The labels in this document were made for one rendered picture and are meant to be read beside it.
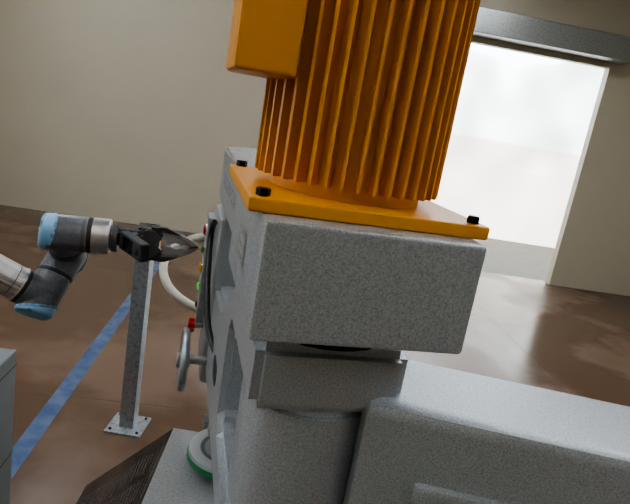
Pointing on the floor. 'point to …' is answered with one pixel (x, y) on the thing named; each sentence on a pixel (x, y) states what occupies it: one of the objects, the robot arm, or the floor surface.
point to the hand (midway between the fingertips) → (192, 247)
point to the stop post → (122, 423)
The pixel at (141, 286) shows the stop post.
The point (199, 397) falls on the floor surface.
